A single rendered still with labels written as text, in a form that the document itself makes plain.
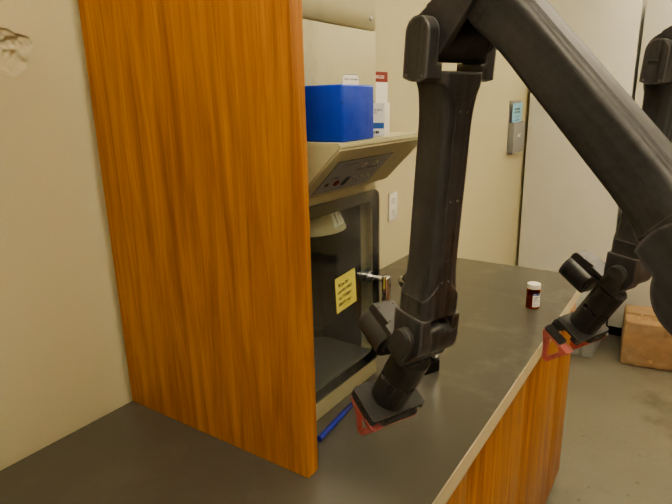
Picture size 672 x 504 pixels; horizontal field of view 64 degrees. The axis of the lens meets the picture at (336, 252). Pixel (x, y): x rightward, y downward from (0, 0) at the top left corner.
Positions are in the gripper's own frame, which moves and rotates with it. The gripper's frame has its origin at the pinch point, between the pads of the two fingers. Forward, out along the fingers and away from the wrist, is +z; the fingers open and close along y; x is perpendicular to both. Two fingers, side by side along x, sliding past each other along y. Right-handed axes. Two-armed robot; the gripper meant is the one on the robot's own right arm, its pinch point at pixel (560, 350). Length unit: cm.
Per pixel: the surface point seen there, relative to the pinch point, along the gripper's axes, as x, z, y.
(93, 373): -45, 28, 85
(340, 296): -27.7, -0.7, 40.8
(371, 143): -34, -33, 41
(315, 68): -49, -39, 45
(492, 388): -3.1, 14.2, 9.2
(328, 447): -6, 15, 51
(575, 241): -104, 111, -228
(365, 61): -56, -37, 29
